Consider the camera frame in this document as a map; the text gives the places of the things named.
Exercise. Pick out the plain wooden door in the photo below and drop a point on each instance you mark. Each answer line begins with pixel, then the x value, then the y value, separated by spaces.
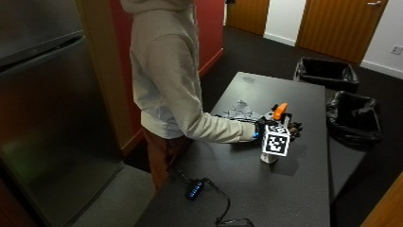
pixel 248 14

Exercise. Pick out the the person in beige hoodie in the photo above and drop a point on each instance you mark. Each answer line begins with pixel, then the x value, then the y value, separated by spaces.
pixel 164 63

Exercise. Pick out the white wall socket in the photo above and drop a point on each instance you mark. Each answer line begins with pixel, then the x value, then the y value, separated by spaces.
pixel 397 49

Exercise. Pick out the white cube of black markers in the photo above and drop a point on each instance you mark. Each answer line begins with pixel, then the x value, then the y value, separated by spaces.
pixel 276 142

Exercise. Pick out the black rubbish bag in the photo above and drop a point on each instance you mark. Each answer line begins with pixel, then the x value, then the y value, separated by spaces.
pixel 353 118

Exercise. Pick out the black device box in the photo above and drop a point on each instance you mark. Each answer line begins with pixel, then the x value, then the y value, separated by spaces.
pixel 235 223

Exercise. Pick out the wooden cabinet side panel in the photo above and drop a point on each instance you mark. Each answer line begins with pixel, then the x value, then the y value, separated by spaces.
pixel 106 69

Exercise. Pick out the wooden furniture corner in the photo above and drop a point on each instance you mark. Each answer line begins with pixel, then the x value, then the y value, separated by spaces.
pixel 386 205

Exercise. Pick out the black hub with blue lights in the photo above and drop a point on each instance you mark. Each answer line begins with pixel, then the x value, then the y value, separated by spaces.
pixel 195 190

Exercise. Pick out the stainless steel refrigerator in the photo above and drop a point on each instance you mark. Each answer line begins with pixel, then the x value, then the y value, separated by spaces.
pixel 46 110

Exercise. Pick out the white spray bottle orange trigger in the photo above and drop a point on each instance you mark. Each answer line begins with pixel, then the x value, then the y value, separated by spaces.
pixel 280 111

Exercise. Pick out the crumpled clear plastic packaging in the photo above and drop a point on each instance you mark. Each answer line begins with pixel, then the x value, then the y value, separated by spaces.
pixel 241 112

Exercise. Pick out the black bin with liner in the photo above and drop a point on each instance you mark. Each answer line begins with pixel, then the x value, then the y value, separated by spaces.
pixel 328 73

